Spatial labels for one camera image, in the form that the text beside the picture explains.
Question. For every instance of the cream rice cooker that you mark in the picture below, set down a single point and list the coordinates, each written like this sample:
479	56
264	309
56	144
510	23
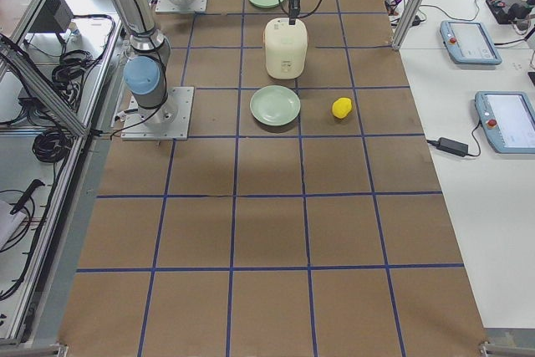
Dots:
285	48

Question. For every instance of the yellow lemon toy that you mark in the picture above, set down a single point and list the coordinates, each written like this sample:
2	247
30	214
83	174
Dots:
341	107

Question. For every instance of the far teach pendant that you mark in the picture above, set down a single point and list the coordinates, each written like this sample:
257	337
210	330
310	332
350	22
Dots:
469	43

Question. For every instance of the teach pendant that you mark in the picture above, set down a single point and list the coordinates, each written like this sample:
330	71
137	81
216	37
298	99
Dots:
507	118
469	43

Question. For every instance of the black power adapter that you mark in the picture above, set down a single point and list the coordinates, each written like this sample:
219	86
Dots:
452	147

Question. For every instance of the near teach pendant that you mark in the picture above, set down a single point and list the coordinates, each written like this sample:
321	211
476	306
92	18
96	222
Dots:
507	118

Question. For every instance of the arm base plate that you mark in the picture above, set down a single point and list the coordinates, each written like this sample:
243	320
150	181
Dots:
171	121
180	6

